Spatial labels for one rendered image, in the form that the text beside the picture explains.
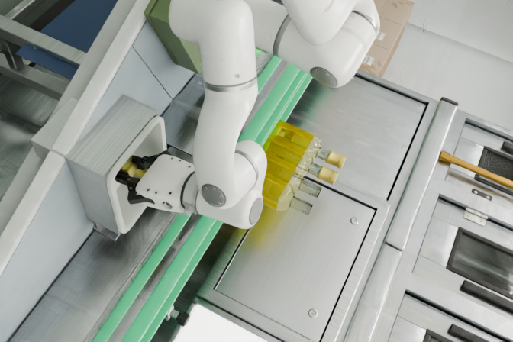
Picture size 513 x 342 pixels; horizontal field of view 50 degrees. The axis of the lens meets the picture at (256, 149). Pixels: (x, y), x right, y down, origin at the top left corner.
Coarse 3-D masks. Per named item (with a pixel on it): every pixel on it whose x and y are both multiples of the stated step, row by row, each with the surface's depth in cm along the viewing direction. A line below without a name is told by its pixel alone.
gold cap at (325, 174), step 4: (324, 168) 138; (328, 168) 138; (320, 172) 137; (324, 172) 137; (328, 172) 137; (332, 172) 137; (336, 172) 138; (320, 176) 138; (324, 176) 137; (328, 176) 137; (332, 176) 137; (336, 176) 137; (324, 180) 138; (328, 180) 137; (332, 180) 137; (332, 184) 138
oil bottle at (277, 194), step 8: (272, 176) 134; (264, 184) 132; (272, 184) 132; (280, 184) 132; (288, 184) 133; (264, 192) 131; (272, 192) 131; (280, 192) 131; (288, 192) 131; (264, 200) 133; (272, 200) 132; (280, 200) 130; (288, 200) 131; (280, 208) 133
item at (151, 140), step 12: (156, 120) 102; (144, 132) 100; (156, 132) 108; (132, 144) 98; (144, 144) 113; (156, 144) 111; (120, 168) 96; (108, 180) 95; (108, 192) 98; (120, 192) 116; (120, 204) 115; (120, 216) 105; (132, 216) 114; (120, 228) 109
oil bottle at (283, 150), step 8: (272, 136) 141; (264, 144) 139; (272, 144) 139; (280, 144) 139; (288, 144) 140; (272, 152) 138; (280, 152) 138; (288, 152) 138; (296, 152) 138; (304, 152) 139; (288, 160) 137; (296, 160) 137; (304, 160) 137; (312, 160) 139; (304, 168) 137
